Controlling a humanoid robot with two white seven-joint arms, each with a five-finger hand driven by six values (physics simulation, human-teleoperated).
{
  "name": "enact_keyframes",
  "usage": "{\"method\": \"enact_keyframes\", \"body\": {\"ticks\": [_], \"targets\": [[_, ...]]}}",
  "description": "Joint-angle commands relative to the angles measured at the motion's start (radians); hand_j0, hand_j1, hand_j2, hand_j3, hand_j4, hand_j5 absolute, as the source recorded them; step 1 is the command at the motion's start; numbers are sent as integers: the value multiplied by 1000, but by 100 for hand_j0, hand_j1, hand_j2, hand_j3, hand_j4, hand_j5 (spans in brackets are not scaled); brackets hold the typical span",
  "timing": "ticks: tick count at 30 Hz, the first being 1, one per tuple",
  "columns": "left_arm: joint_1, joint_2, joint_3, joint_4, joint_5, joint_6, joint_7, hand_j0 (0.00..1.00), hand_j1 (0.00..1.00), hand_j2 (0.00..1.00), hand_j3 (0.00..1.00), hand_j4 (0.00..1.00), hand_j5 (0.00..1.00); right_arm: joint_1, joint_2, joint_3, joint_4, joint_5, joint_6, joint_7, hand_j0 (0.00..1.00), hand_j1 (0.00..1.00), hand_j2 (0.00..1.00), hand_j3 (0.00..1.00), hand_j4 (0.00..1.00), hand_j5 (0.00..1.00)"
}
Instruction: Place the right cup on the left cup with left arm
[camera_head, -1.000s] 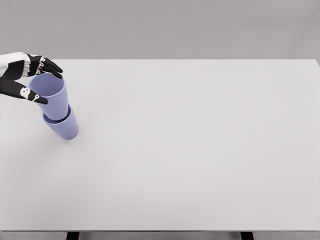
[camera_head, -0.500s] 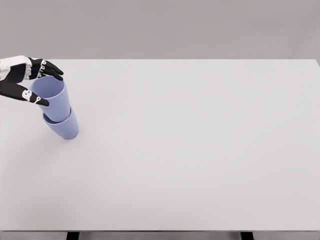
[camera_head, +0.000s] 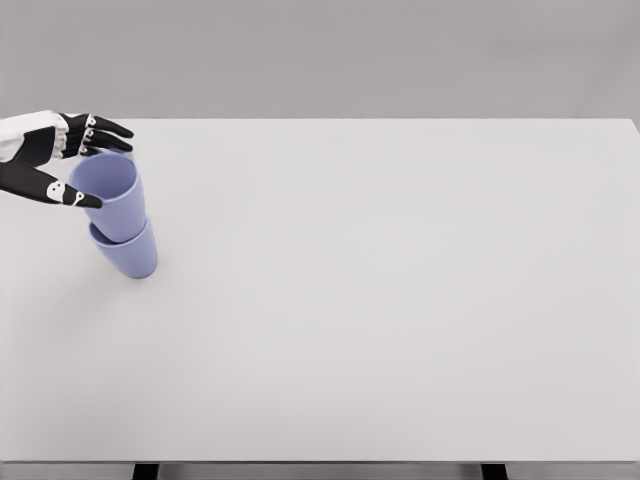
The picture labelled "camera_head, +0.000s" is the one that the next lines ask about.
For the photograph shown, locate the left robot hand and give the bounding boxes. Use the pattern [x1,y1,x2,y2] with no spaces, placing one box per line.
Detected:
[0,110,135,210]

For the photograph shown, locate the lavender blue cup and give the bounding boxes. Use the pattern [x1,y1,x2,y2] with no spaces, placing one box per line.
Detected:
[68,152,148,245]
[88,218,159,280]

